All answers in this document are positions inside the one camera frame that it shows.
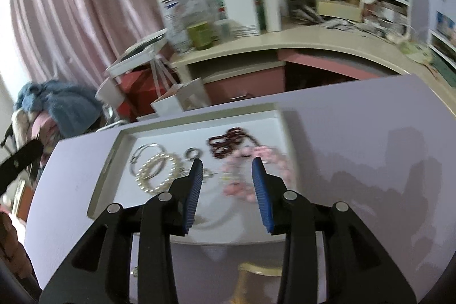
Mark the red box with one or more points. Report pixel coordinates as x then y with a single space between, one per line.
142 90

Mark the white paper bag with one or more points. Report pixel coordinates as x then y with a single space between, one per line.
178 99

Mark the silver stud earring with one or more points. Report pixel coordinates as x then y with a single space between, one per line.
134 271

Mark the pink folded blanket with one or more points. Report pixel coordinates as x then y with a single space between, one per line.
48 127

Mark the white carton box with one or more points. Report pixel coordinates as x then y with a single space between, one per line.
240 12

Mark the clear bag with papers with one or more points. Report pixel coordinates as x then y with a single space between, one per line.
181 8

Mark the gold flat box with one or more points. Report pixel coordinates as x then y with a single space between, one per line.
336 10

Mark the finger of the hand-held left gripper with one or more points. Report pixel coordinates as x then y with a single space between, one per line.
21 161

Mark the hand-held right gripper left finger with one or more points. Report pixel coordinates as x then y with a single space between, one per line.
192 200

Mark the person's left hand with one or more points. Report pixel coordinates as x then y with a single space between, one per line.
10 240

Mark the pink curtain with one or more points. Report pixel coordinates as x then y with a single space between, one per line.
89 5

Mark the beige curved desk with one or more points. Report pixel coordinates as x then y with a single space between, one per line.
285 38

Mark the white tray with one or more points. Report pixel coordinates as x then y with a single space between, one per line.
135 53

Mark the cream cloth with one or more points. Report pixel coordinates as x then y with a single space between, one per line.
21 126

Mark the green jar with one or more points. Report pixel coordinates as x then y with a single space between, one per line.
199 37

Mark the white printed cup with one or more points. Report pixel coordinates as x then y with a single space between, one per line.
110 94

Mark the shallow cardboard box tray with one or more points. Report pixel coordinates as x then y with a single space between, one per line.
121 183

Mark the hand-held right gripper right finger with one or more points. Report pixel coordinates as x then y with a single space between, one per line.
263 200

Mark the green carton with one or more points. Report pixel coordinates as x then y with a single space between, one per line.
259 10

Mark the blue fleece garment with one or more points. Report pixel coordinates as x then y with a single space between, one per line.
67 108

